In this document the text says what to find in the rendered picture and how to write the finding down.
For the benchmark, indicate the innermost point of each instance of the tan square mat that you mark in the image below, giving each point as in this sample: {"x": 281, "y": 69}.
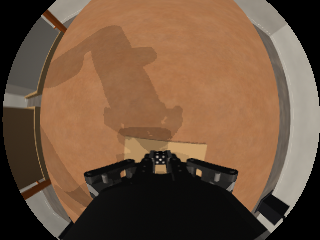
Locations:
{"x": 136, "y": 148}

